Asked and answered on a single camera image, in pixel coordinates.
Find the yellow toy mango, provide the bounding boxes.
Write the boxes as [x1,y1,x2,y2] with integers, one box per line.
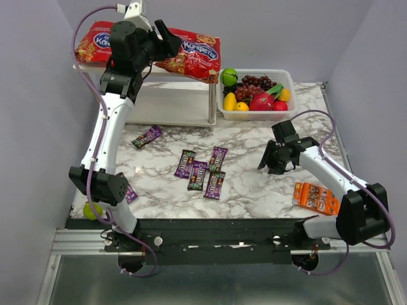
[223,92,237,111]

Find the white plastic fruit basket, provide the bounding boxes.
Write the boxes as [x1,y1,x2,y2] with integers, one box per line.
[217,69,298,121]

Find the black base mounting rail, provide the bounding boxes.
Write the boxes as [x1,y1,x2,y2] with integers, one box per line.
[65,218,331,266]

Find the purple M&M pack near shelf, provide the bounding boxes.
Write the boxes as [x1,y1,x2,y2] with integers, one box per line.
[131,126,162,149]

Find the green toy ball fruit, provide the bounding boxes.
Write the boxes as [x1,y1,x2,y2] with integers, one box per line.
[220,68,238,86]

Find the white two-tier shelf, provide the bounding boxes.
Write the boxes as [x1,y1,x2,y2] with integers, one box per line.
[72,57,221,132]

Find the red candy bag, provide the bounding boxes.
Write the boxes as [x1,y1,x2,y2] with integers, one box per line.
[155,28,221,84]
[75,21,114,64]

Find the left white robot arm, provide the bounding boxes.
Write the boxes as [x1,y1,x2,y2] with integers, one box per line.
[69,1,181,234]

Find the dark purple toy grapes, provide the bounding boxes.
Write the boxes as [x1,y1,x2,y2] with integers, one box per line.
[241,75,277,91]

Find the yellow toy lemon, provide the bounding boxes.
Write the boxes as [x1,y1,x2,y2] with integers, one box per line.
[233,102,249,111]

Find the orange snack box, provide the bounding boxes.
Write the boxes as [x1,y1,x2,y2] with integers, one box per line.
[293,182,340,215]

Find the aluminium frame rail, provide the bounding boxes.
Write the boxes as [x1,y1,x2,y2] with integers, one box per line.
[51,229,390,255]

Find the orange yellow toy fruit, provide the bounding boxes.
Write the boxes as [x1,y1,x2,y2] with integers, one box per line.
[278,88,291,102]

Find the red toy grapes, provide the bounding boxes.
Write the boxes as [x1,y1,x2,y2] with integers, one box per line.
[235,85,264,102]

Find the pink toy dragon fruit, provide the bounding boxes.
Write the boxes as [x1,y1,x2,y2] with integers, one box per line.
[249,83,284,111]

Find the green toy pear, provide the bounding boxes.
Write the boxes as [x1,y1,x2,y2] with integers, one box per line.
[83,202,104,220]

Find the red toy apple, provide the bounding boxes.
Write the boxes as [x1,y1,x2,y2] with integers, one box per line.
[272,100,289,111]

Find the purple M&M pack front left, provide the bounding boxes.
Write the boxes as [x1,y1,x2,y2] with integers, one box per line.
[125,185,138,204]

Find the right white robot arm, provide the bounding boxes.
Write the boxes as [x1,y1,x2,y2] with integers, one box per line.
[258,120,391,245]

